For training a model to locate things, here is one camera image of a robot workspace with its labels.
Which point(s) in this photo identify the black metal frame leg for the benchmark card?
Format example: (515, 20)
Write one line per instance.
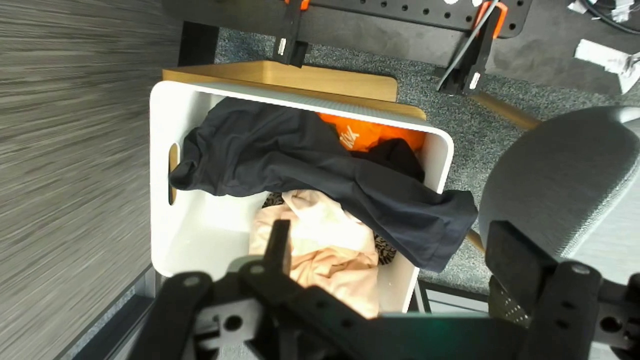
(198, 43)

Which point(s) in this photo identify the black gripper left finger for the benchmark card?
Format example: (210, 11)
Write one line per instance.
(267, 307)

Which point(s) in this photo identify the orange cloth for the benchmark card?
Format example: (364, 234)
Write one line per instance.
(360, 130)

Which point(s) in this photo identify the peach cloth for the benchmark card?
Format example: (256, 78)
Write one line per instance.
(321, 247)

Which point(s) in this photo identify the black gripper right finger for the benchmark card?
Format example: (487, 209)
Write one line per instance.
(572, 313)

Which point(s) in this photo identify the crumpled white paper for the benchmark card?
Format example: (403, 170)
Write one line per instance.
(601, 55)

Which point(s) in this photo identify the black clothing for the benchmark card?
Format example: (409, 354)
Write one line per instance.
(300, 157)

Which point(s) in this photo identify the black perforated board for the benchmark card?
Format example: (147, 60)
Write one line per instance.
(373, 16)

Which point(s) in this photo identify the grey upholstered chair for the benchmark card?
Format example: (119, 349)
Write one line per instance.
(560, 172)

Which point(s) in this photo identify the white plastic bin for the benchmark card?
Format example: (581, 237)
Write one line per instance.
(200, 233)

